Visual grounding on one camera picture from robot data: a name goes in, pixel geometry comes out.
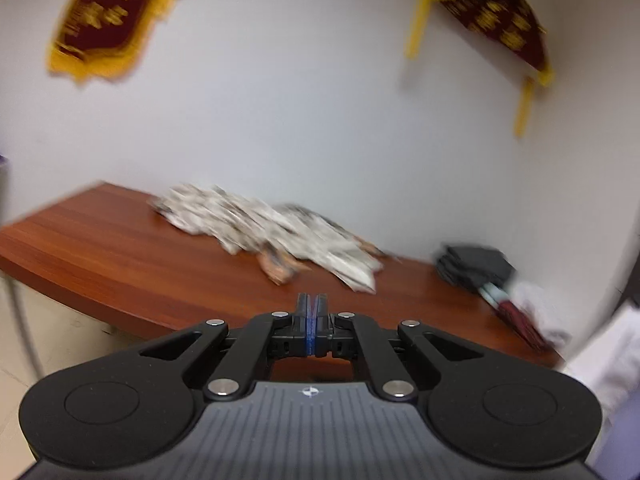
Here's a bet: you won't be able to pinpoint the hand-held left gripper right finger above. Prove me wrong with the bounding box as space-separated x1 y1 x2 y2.
312 292 485 403

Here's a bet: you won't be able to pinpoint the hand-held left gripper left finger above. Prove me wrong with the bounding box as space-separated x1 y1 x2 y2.
137 292 313 403

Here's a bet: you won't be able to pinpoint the dark grey folded clothes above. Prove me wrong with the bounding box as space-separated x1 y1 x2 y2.
432 242 516 297

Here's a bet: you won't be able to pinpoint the orange patterned cloth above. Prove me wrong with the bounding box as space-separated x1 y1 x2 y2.
257 249 307 286

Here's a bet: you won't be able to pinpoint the beige patterned cloth pile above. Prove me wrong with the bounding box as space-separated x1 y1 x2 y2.
150 184 388 293

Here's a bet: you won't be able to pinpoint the red striped garment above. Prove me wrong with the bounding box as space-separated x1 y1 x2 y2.
477 282 551 352

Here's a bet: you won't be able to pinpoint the white cloth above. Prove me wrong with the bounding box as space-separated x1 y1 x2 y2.
510 280 573 351
565 304 640 411

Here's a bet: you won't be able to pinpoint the maroon gold fringed wall banner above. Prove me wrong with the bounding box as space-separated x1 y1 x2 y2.
404 0 556 138
46 0 198 86

